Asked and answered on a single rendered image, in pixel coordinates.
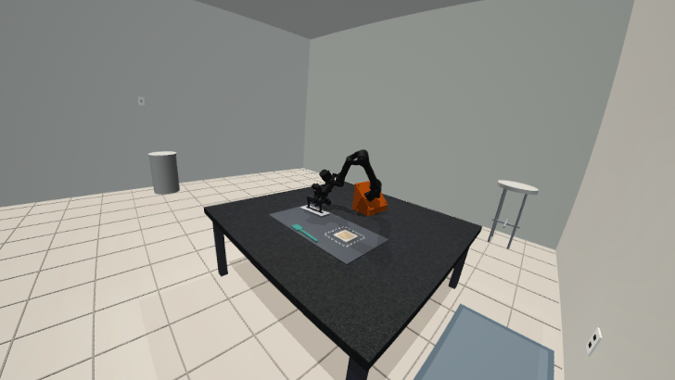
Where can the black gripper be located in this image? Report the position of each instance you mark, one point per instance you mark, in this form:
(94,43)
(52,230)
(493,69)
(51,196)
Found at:
(322,192)

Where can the cream square tile with dark rectangle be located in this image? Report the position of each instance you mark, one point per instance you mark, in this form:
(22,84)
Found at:
(345,236)

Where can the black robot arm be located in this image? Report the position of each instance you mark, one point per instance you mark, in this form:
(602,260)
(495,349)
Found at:
(363,160)

